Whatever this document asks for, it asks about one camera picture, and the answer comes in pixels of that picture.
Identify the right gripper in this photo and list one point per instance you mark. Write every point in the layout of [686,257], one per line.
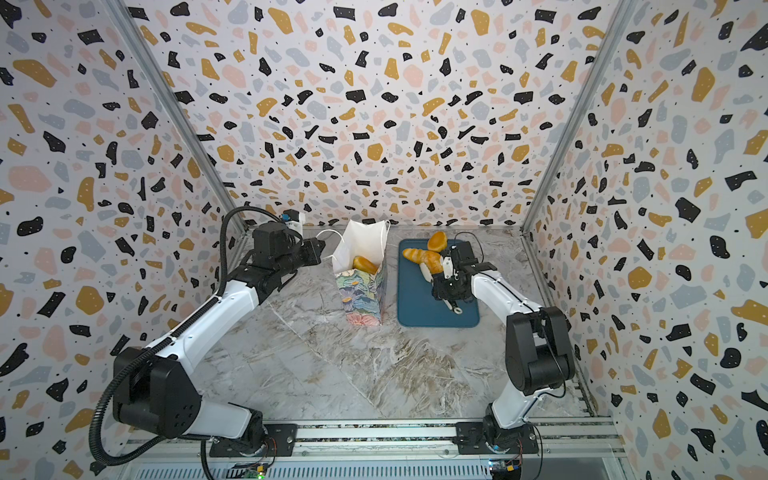
[453,285]

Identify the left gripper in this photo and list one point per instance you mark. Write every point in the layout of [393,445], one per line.
[313,251]

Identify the cream tongs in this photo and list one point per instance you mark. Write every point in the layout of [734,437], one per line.
[450,304]

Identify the floral paper bag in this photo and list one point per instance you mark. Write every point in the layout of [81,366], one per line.
[362,294]

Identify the small yellow bread roll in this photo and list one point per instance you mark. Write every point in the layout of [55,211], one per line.
[362,264]

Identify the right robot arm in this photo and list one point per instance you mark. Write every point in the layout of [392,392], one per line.
[538,357]

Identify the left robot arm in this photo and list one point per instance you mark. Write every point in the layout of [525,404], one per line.
[159,396]

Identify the twisted bread stick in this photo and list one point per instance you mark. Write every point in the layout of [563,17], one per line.
[415,255]

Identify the teal tray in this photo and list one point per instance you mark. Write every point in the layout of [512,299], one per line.
[416,307]

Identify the small round bun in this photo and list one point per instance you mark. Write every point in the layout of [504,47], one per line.
[437,242]

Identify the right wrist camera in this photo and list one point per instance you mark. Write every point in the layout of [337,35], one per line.
[448,267]

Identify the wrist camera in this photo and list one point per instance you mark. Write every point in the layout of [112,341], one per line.
[448,267]
[294,220]

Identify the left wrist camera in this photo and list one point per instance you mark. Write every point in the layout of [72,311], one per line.
[294,220]

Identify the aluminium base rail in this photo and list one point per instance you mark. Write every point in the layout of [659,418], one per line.
[544,448]

